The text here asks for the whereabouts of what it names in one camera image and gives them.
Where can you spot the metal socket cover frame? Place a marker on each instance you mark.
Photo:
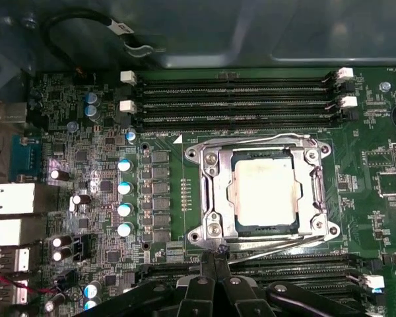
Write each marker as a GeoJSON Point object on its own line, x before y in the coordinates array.
{"type": "Point", "coordinates": [219, 175]}

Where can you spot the black RAM slot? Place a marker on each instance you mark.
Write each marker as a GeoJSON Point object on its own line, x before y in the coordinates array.
{"type": "Point", "coordinates": [184, 107]}
{"type": "Point", "coordinates": [283, 274]}
{"type": "Point", "coordinates": [283, 261]}
{"type": "Point", "coordinates": [184, 93]}
{"type": "Point", "coordinates": [316, 286]}
{"type": "Point", "coordinates": [184, 122]}
{"type": "Point", "coordinates": [184, 81]}

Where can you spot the blue rear port connector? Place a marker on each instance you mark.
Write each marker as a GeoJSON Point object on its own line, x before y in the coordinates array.
{"type": "Point", "coordinates": [26, 158]}

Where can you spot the CPU socket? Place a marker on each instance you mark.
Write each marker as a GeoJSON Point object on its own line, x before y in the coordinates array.
{"type": "Point", "coordinates": [201, 155]}

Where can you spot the silver rear port housing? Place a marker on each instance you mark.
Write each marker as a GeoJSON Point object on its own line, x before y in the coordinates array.
{"type": "Point", "coordinates": [14, 260]}
{"type": "Point", "coordinates": [6, 232]}
{"type": "Point", "coordinates": [14, 292]}
{"type": "Point", "coordinates": [13, 198]}

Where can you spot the silver square CPU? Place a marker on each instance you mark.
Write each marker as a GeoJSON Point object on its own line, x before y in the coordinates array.
{"type": "Point", "coordinates": [267, 191]}

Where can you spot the green motherboard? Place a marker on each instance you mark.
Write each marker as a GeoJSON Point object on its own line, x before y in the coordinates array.
{"type": "Point", "coordinates": [349, 158]}

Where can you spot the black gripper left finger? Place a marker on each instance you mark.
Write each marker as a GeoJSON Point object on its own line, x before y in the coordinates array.
{"type": "Point", "coordinates": [198, 297]}

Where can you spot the black open PC case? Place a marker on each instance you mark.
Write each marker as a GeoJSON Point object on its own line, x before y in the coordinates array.
{"type": "Point", "coordinates": [201, 29]}

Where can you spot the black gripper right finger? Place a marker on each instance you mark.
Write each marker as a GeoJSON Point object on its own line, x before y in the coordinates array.
{"type": "Point", "coordinates": [234, 297]}

